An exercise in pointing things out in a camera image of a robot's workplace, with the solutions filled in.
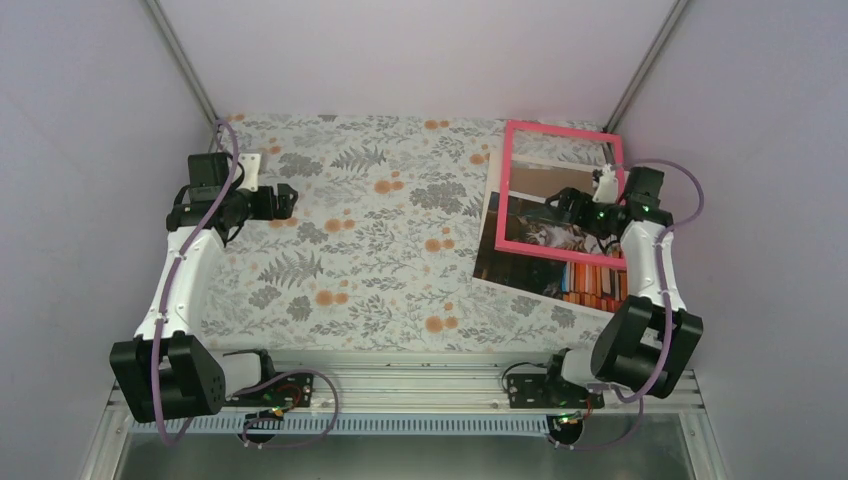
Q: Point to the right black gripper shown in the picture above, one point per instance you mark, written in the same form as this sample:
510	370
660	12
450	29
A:
567	196

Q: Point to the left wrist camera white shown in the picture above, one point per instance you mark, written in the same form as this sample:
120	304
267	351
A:
251	164

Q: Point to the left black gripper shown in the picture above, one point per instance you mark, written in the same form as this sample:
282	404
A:
267	211

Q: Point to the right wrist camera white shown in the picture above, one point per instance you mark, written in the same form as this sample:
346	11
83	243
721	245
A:
606	185

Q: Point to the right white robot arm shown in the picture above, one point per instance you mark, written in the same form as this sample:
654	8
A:
650	339

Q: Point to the pink wooden picture frame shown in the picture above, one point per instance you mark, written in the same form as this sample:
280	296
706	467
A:
502	243

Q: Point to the brown cardboard backing board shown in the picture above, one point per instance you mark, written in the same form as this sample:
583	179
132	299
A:
536	178

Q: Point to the aluminium mounting rail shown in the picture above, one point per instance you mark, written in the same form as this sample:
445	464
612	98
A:
412	382

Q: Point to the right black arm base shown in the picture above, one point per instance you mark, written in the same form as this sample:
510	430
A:
570	404

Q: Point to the floral patterned table mat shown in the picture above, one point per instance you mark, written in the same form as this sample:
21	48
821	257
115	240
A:
380	251

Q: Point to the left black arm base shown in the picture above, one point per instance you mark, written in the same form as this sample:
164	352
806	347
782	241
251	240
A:
274	402

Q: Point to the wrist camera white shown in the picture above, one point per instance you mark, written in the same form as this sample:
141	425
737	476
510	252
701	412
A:
251	164
606	185

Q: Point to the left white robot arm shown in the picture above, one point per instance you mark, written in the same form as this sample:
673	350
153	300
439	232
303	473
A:
165	371

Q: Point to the cat and books photo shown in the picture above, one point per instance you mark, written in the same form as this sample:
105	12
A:
597	287

